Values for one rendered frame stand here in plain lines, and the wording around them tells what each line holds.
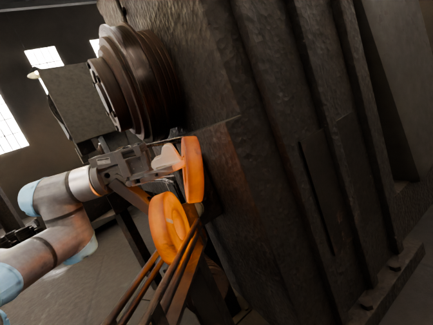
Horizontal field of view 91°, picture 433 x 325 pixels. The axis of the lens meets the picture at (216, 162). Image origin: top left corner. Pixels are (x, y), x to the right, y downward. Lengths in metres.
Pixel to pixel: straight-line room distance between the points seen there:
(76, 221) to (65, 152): 10.51
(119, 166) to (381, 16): 1.10
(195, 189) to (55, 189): 0.28
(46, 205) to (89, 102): 3.14
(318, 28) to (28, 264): 0.95
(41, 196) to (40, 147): 10.66
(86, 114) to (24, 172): 7.94
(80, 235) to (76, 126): 3.04
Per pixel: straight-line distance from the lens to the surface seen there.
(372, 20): 1.15
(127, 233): 1.46
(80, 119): 3.57
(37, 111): 11.39
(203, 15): 0.62
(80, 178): 0.52
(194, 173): 0.42
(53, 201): 0.55
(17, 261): 0.51
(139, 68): 0.78
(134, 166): 0.49
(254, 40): 0.62
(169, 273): 0.38
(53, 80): 3.71
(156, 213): 0.43
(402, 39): 1.32
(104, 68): 0.87
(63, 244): 0.54
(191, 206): 0.55
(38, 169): 11.21
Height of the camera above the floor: 0.89
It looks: 11 degrees down
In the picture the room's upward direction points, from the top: 22 degrees counter-clockwise
